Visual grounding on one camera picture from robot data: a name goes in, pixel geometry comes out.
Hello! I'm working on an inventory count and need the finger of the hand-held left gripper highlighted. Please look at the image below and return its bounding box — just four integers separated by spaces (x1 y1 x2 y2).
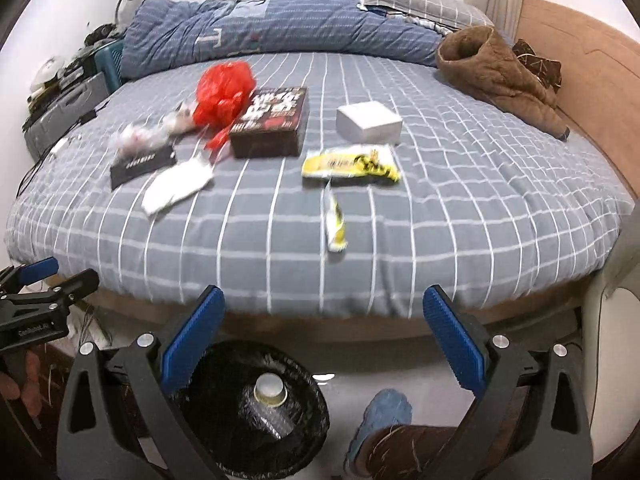
0 256 60 293
10 268 100 318

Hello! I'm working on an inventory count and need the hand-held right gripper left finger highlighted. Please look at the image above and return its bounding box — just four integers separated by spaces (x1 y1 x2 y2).
56 285 236 480

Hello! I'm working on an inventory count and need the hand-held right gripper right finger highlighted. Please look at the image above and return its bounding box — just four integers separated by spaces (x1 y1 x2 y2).
422 284 593 480

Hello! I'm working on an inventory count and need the trash bin with black bag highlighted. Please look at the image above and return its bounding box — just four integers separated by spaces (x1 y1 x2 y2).
172 340 331 478

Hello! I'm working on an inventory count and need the black packet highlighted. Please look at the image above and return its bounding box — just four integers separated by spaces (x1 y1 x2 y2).
110 146 177 191

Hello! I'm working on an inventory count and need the brown cookie box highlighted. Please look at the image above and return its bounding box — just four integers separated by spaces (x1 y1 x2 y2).
229 86 310 159

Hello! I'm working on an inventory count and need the person's left hand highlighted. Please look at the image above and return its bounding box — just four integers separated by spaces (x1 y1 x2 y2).
0 350 45 418

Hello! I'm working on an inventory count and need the blue slipper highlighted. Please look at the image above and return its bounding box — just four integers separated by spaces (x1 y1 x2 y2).
346 390 413 473

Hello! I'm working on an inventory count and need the clear plastic bottle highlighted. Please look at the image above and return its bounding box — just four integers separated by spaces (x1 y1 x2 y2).
242 390 296 441

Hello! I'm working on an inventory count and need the person's leg in brown pants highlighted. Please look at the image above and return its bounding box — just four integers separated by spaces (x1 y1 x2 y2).
360 425 501 480

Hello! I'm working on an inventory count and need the white face mask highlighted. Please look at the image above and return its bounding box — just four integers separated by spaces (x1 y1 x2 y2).
141 157 215 217

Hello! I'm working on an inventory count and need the clear plastic wrapper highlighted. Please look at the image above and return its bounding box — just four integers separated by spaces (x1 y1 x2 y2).
112 122 171 157

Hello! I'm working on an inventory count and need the grey suitcase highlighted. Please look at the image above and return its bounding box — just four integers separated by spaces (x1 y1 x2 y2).
22 72 111 153

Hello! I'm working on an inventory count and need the small yellow snack wrapper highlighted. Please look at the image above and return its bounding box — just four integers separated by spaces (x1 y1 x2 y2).
322 182 349 253

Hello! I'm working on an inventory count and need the white round appliance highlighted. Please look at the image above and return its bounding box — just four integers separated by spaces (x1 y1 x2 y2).
31 57 63 93

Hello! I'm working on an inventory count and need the large yellow snack wrapper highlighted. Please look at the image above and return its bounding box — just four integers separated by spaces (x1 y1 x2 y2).
301 144 402 186

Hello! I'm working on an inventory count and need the teal plastic crate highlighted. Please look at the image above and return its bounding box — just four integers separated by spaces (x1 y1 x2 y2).
92 40 125 93

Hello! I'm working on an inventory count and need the white cardboard box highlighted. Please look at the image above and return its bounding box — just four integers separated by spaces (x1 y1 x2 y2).
336 101 404 147

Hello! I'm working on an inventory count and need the red plastic bag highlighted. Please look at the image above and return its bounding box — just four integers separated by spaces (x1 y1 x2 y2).
192 61 257 151

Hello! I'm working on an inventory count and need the black device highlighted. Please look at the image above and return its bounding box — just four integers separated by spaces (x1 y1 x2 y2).
85 22 126 48

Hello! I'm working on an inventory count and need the brown padded jacket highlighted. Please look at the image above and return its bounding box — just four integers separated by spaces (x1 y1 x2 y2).
435 25 571 141

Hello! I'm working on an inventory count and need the dark brown patterned cloth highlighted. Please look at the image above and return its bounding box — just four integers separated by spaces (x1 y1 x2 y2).
512 40 563 93

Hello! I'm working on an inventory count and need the wooden headboard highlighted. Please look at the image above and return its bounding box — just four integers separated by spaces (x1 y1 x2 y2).
515 0 640 201

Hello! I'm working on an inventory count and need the plaid blue cloth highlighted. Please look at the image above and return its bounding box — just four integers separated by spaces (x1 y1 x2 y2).
360 4 451 36

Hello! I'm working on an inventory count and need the blue striped quilt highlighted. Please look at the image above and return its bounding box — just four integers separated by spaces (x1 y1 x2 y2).
121 0 451 81

